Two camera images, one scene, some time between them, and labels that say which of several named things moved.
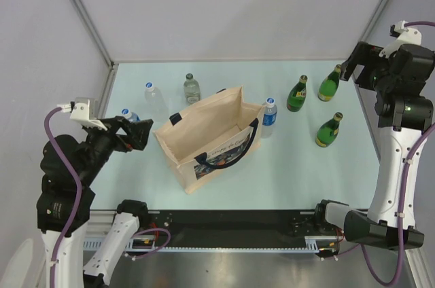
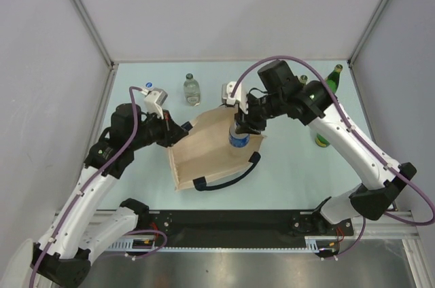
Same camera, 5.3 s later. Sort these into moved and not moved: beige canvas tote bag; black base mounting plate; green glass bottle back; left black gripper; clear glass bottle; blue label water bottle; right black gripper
Moved: right black gripper; beige canvas tote bag; left black gripper; blue label water bottle
Not moved: clear glass bottle; black base mounting plate; green glass bottle back
